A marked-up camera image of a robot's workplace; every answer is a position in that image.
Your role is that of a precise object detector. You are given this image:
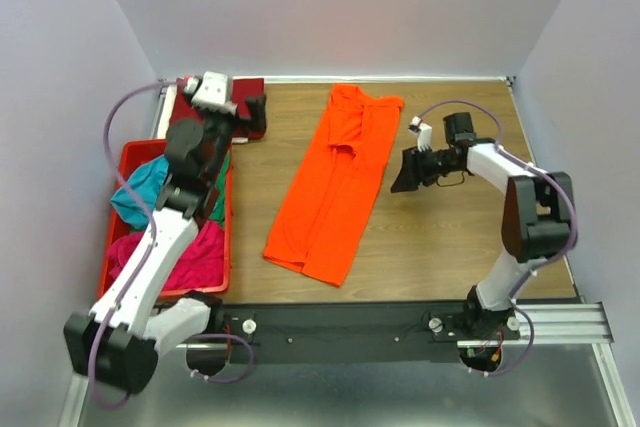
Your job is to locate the teal blue t-shirt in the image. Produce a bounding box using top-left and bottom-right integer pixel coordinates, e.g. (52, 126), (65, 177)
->
(110, 156), (168, 230)

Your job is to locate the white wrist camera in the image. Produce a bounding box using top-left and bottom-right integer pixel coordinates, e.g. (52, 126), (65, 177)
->
(182, 71), (230, 111)
(408, 116), (432, 152)

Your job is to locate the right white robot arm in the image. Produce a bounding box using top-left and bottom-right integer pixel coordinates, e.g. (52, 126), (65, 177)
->
(391, 112), (577, 339)

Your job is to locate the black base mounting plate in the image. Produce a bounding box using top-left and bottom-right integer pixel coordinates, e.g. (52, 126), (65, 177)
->
(187, 301), (520, 374)

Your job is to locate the orange t-shirt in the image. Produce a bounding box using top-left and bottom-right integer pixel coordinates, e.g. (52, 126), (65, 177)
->
(263, 84), (404, 287)

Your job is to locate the magenta pink t-shirt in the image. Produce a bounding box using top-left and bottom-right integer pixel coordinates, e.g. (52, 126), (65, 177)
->
(107, 221), (225, 291)

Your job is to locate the grey aluminium frame rail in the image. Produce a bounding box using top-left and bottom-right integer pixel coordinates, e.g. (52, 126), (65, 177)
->
(149, 87), (167, 139)

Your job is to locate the green t-shirt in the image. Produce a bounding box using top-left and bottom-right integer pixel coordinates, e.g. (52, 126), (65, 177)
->
(209, 153), (231, 228)

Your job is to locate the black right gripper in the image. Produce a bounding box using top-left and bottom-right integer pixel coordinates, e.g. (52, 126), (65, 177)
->
(390, 144), (461, 192)

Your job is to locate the folded dark red t-shirt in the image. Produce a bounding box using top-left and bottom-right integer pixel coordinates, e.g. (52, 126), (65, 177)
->
(169, 78), (267, 144)

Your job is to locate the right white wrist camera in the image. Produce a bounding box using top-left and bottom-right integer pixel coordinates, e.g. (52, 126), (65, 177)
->
(408, 116), (432, 152)

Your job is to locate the front aluminium extrusion rail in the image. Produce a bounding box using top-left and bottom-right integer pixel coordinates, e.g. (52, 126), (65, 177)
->
(79, 302), (614, 349)

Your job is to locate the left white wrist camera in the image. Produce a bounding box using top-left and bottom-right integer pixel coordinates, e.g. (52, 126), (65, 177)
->
(182, 71), (230, 111)

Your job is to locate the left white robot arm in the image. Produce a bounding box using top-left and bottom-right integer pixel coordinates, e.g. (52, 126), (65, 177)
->
(63, 95), (267, 397)

